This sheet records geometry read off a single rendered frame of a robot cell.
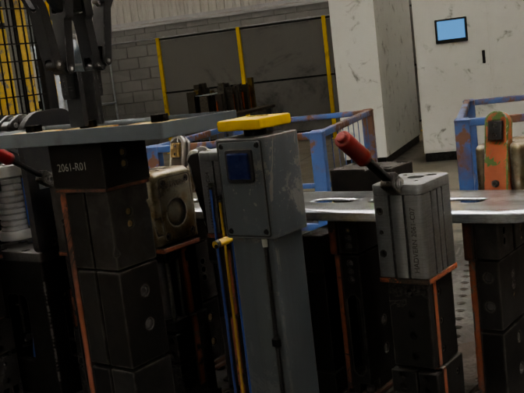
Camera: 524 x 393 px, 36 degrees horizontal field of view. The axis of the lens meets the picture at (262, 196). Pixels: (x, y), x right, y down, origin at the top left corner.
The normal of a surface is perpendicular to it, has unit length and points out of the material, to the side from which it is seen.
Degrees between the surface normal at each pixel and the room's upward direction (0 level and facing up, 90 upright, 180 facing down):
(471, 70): 90
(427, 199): 90
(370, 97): 90
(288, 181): 90
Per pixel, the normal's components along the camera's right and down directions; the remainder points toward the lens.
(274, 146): 0.81, 0.00
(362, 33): -0.33, 0.18
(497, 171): -0.59, -0.02
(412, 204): -0.58, 0.19
